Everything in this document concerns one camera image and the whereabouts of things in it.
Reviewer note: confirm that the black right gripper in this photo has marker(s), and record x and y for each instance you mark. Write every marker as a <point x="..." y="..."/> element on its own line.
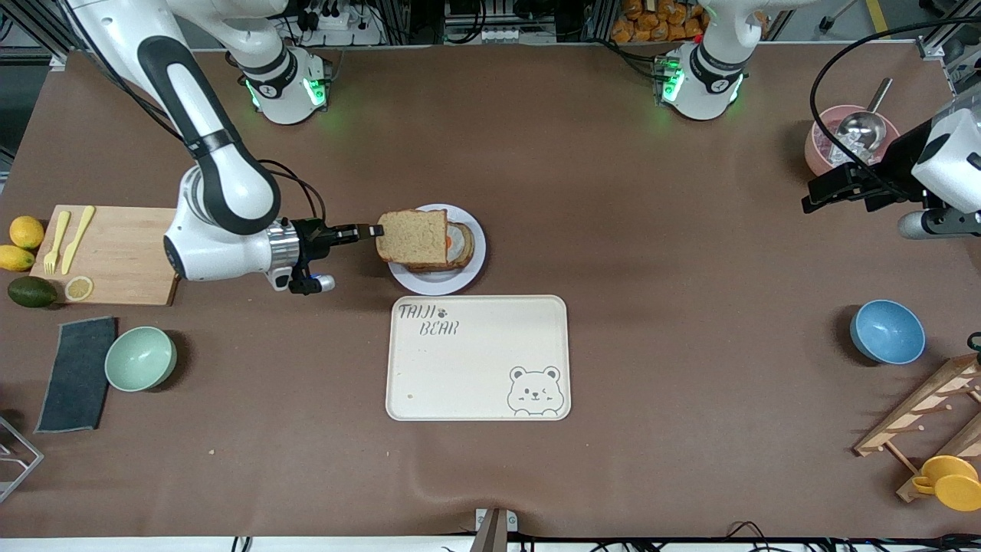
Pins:
<point x="312" y="240"/>

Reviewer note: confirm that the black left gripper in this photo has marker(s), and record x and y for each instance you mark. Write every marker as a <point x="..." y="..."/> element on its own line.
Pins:
<point x="901" y="163"/>

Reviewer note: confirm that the plain brown bread slice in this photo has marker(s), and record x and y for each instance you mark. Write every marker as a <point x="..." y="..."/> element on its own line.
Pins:
<point x="414" y="238"/>

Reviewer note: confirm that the toast with fried egg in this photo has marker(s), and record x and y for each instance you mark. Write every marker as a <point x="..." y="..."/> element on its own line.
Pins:
<point x="429" y="268"/>

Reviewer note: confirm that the round white plate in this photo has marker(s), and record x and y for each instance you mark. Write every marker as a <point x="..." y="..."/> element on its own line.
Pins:
<point x="437" y="285"/>

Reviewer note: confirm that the fried egg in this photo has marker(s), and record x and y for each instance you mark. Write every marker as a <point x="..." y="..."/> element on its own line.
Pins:
<point x="456" y="245"/>

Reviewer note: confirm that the pink bowl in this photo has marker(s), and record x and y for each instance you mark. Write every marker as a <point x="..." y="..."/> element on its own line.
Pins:
<point x="814" y="157"/>

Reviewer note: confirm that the clear ice cubes pile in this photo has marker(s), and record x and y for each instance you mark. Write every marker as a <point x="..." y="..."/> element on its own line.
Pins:
<point x="831" y="146"/>

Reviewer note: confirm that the metal scoop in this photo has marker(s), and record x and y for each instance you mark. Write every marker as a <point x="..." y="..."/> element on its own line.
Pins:
<point x="862" y="126"/>

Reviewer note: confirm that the blue bowl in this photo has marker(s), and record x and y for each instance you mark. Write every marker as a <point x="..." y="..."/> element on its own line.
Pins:
<point x="887" y="332"/>

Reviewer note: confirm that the cream bear print tray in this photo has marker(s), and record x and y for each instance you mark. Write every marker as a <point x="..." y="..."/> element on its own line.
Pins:
<point x="475" y="368"/>

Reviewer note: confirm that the white power strip with plugs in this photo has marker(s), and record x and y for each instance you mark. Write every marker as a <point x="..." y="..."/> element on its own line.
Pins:
<point x="337" y="23"/>

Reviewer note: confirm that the wooden cutting board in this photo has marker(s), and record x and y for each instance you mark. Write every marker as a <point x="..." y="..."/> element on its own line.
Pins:
<point x="130" y="261"/>

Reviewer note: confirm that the wooden cup rack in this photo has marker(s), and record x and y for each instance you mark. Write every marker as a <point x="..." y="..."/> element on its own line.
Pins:
<point x="920" y="406"/>

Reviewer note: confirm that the bag of orange buns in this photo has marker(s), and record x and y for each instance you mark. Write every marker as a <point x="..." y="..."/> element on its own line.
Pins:
<point x="659" y="19"/>

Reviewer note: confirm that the small white power strip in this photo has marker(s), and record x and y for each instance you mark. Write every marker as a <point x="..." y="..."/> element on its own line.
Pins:
<point x="506" y="34"/>

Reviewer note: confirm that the mint green bowl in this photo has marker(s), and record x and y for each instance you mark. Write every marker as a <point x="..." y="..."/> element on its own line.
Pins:
<point x="140" y="359"/>

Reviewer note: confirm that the yellow plastic knife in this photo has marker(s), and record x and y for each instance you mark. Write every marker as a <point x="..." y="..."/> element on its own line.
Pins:
<point x="77" y="241"/>

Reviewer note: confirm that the lemon slice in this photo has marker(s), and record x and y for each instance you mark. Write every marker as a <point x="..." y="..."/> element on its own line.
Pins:
<point x="79" y="289"/>

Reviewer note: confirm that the yellow plastic fork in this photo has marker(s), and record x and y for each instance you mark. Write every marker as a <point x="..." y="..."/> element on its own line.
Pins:
<point x="60" y="230"/>

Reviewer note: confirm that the dark grey cloth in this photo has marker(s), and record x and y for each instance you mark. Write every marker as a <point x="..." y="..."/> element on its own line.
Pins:
<point x="77" y="376"/>

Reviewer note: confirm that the yellow plastic cup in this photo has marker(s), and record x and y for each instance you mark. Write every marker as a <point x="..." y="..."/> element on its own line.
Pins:
<point x="956" y="492"/>

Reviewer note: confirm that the yellow lemon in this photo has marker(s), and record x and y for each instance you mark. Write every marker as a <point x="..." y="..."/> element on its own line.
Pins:
<point x="28" y="232"/>
<point x="15" y="258"/>

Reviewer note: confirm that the green avocado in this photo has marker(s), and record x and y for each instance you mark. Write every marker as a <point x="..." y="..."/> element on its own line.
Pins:
<point x="32" y="292"/>

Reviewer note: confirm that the aluminium frame profile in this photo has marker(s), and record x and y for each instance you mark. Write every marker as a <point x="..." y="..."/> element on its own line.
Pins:
<point x="60" y="61"/>
<point x="931" y="50"/>

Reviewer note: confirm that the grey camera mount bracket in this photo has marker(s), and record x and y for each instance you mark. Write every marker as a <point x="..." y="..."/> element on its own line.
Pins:
<point x="494" y="529"/>

